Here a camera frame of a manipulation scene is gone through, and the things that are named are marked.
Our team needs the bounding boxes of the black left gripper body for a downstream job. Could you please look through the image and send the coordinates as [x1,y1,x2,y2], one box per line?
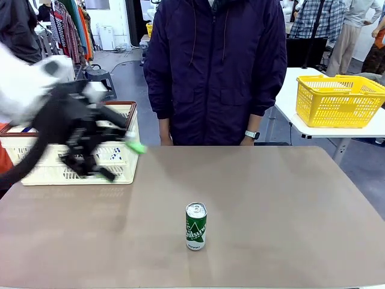
[32,79,103,169]

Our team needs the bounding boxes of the green Chilsung cider can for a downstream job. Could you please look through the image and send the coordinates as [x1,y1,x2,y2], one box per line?
[185,202,208,251]

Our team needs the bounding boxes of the person's left forearm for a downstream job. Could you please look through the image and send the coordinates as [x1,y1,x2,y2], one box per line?
[248,113,263,132]

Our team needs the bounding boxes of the person's right forearm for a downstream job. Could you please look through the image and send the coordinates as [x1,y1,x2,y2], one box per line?
[158,118,173,135]

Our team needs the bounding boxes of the yellow plastic shopping basket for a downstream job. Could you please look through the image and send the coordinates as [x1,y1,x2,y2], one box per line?
[296,74,385,129]

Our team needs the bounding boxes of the person's right hand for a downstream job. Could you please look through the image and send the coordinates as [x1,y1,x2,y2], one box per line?
[159,132,176,147]

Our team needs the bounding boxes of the cream crate with brown rim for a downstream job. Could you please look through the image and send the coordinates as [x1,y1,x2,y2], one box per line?
[0,101,141,186]

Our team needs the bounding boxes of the grey plastic stool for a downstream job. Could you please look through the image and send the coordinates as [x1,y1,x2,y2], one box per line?
[85,69,118,102]

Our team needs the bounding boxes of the orange cloth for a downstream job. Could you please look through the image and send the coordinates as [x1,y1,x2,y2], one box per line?
[0,140,14,175]

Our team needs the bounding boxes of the striped hanging garment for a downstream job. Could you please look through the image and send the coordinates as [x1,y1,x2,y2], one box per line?
[49,1,81,66]

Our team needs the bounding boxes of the orange hanging garment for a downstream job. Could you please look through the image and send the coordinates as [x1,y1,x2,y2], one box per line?
[78,5,93,61]

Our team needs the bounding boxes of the white air purifier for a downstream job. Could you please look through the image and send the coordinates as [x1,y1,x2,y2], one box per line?
[98,25,116,51]

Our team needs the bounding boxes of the person in navy jacket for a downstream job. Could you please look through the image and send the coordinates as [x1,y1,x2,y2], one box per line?
[143,0,288,147]

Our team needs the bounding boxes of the bystander in dark jacket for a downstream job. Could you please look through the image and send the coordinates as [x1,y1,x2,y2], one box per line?
[0,0,43,64]

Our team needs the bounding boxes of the teal hanging garment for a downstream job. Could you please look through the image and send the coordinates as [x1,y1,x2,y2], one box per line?
[64,0,88,55]

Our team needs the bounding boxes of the distant person in black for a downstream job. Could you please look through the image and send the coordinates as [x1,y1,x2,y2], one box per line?
[35,0,52,22]

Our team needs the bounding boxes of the white side table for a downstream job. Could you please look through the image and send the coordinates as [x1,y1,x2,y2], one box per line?
[272,67,385,165]

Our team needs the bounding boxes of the bystander in plaid shirt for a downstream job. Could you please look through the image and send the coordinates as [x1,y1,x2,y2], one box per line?
[290,0,347,43]

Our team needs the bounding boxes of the bystander in grey shirt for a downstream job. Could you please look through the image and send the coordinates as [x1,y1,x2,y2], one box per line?
[326,0,383,78]

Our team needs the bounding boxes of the bystander in orange vest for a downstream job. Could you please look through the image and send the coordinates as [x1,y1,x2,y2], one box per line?
[360,19,385,76]

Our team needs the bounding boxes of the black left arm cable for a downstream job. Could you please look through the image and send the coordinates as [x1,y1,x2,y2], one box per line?
[0,129,49,189]

